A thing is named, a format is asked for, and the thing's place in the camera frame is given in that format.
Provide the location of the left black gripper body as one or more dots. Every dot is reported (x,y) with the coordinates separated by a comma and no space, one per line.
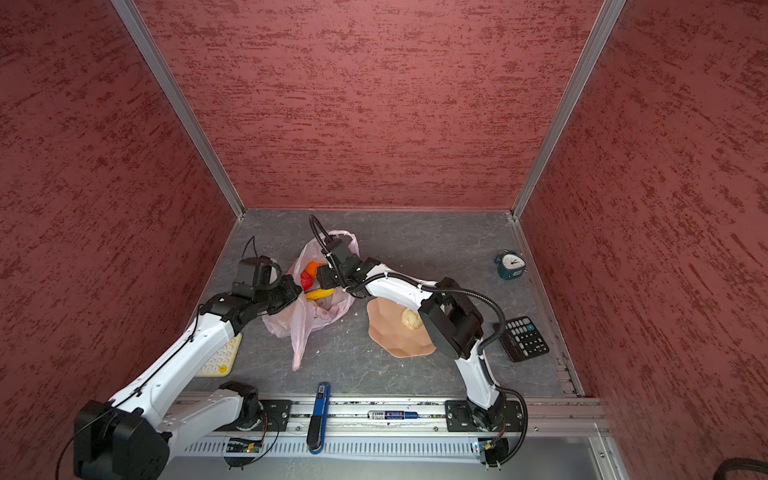
(276,296)

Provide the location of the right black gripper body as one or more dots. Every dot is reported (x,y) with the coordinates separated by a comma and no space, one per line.
(334,276)

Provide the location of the fake yellow banana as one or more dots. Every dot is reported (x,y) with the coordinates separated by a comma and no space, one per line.
(318,294)

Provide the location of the fake red orange fruit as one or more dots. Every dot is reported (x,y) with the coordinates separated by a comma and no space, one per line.
(309,277)

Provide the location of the pink fruit-print plastic bag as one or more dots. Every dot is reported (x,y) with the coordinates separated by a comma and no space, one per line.
(305,316)

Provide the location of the pink scalloped plastic bowl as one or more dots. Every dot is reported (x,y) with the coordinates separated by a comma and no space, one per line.
(386,329)

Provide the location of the fake pale yellow fruit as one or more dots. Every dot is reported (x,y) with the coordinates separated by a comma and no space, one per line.
(411,319)

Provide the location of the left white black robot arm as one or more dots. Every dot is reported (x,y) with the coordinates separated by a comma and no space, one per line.
(134,436)

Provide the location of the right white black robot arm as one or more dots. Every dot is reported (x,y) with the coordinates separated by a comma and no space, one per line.
(452,321)

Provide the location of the yellow calculator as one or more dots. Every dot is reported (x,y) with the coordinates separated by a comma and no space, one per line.
(221,363)

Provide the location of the blue black handheld tool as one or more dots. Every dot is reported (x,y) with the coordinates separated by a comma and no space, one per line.
(315,439)

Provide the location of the blue marker pen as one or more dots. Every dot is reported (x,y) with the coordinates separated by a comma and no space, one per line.
(392,415)

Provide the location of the left small circuit board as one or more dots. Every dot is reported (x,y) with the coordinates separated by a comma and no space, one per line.
(243,446)

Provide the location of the small circuit board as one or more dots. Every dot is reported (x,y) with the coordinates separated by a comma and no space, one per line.
(243,446)
(491,453)

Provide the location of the small teal alarm clock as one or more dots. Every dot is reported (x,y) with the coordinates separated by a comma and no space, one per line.
(510,265)

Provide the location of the black calculator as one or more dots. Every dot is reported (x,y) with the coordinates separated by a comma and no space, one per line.
(521,340)

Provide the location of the right small circuit board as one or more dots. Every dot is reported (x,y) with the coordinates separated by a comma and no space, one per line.
(491,453)

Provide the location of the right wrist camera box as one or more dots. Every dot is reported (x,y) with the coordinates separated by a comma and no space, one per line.
(339,248)

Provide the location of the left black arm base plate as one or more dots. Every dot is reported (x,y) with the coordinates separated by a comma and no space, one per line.
(270,416)

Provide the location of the aluminium front rail frame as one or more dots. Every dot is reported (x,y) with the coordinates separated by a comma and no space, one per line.
(350,434)

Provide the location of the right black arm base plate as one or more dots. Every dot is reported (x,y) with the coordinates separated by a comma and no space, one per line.
(464,416)

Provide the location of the left aluminium corner post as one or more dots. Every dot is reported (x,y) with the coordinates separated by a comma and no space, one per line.
(133,21)

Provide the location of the aluminium corner post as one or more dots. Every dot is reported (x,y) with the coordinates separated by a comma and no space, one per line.
(596,40)
(133,21)

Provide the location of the right aluminium corner post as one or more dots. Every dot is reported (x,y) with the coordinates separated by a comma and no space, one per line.
(596,40)

